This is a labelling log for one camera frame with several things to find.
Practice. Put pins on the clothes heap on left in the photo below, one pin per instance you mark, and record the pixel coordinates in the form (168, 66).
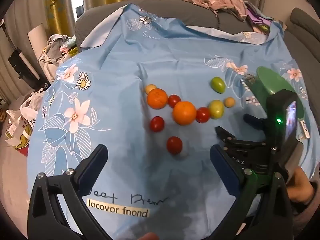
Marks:
(59, 49)

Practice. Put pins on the white board panel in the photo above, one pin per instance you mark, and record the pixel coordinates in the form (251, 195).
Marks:
(38, 39)

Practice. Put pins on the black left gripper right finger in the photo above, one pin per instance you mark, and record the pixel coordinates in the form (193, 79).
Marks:
(261, 209)

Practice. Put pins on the grey sofa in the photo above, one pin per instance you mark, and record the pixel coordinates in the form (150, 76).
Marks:
(301, 35)

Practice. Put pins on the large orange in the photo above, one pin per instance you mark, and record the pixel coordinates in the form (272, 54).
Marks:
(157, 98)
(184, 113)

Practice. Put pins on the white plastic bag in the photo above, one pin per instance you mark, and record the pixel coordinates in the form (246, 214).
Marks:
(21, 122)

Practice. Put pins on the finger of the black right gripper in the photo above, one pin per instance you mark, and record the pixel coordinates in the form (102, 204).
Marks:
(229, 139)
(256, 123)

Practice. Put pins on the purple clothing pile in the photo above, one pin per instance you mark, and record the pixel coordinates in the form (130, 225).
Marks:
(260, 23)

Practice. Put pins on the red tomato front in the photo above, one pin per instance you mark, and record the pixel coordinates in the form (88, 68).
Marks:
(174, 145)

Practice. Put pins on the small tan fruit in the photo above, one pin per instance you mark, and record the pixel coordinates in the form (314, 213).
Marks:
(229, 102)
(149, 88)

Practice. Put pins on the green plastic bowl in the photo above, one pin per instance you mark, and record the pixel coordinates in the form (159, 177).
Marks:
(275, 94)

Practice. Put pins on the red tomato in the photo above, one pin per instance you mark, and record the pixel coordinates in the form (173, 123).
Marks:
(174, 145)
(173, 100)
(202, 115)
(157, 124)

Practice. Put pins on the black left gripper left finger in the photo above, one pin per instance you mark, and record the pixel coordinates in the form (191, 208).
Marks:
(46, 219)

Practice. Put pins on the blue floral tablecloth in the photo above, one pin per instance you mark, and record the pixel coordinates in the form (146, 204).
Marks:
(184, 131)

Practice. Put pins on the yellow green tomato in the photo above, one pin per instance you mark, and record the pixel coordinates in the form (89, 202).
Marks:
(216, 109)

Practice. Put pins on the pink clothing pile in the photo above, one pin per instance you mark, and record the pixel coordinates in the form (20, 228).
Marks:
(234, 7)

